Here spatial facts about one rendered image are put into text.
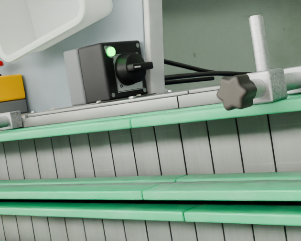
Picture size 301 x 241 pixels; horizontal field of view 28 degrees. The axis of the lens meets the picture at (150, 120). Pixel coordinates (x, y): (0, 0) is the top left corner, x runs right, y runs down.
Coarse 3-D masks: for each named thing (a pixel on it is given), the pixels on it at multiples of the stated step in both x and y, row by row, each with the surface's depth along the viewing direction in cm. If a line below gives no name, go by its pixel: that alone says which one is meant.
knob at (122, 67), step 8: (120, 56) 81; (128, 56) 81; (136, 56) 82; (120, 64) 81; (128, 64) 80; (136, 64) 80; (144, 64) 81; (152, 64) 82; (120, 72) 81; (128, 72) 80; (136, 72) 81; (144, 72) 83; (120, 80) 82; (128, 80) 81; (136, 80) 81
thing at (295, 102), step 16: (288, 96) 55; (160, 112) 65; (176, 112) 57; (192, 112) 55; (208, 112) 54; (224, 112) 53; (240, 112) 52; (256, 112) 51; (272, 112) 50; (32, 128) 80; (48, 128) 69; (64, 128) 67; (80, 128) 65; (96, 128) 64; (112, 128) 62; (128, 128) 61
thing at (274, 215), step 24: (48, 216) 72; (72, 216) 68; (96, 216) 66; (120, 216) 63; (144, 216) 61; (168, 216) 59; (192, 216) 57; (216, 216) 55; (240, 216) 53; (264, 216) 51; (288, 216) 50
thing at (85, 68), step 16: (80, 48) 83; (96, 48) 81; (128, 48) 84; (80, 64) 83; (96, 64) 81; (112, 64) 81; (80, 80) 84; (96, 80) 81; (112, 80) 81; (144, 80) 86; (80, 96) 84; (96, 96) 82; (112, 96) 81; (128, 96) 83
